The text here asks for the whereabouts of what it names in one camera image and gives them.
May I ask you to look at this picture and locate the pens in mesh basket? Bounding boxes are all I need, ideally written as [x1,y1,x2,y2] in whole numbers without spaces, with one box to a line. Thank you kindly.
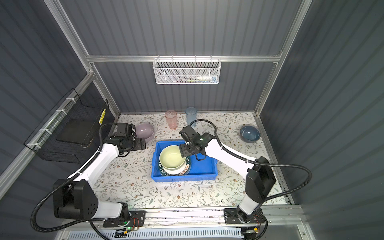
[172,76,219,84]

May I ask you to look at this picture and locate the floral table mat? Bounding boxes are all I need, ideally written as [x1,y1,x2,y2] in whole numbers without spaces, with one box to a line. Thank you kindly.
[86,112,284,210]

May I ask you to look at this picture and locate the yellow tag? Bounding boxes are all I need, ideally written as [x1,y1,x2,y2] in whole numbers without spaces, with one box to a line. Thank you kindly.
[98,109,106,125]

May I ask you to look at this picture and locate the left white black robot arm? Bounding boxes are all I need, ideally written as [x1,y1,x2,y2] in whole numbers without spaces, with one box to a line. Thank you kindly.
[53,123,146,226]

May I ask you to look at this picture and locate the green ceramic bowl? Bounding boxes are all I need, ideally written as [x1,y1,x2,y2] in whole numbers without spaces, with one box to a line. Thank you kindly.
[159,145,186,170]

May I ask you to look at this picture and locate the white wire mesh basket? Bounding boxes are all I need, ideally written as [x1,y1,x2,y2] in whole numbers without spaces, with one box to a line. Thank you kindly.
[153,58,222,85]

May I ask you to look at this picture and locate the blue translucent cup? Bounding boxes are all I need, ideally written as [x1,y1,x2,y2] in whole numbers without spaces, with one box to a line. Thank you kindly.
[185,107,197,125]

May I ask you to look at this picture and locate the pink translucent cup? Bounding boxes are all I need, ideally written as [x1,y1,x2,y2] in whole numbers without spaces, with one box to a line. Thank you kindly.
[165,110,178,130]

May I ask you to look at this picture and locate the blue plastic bin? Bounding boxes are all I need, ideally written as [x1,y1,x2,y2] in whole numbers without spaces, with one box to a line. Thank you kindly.
[151,140,218,183]

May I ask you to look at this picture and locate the dark blue ceramic bowl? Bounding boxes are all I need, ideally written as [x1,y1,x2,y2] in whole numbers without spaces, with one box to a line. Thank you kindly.
[240,126,261,143]

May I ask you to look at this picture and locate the black pad in basket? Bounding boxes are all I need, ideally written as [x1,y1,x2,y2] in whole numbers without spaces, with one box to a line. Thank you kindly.
[56,119,100,147]

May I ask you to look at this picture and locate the black wire basket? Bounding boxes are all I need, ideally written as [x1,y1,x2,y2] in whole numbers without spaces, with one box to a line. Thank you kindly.
[24,89,109,164]

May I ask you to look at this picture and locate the white plate green rim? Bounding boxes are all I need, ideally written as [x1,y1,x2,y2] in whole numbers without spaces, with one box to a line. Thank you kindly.
[158,157,192,176]

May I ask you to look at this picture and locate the pink ceramic bowl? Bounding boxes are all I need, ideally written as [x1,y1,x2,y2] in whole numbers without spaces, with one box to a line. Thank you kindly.
[135,123,155,143]

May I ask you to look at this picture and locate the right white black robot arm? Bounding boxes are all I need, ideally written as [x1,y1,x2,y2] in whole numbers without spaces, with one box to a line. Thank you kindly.
[179,125,276,223]

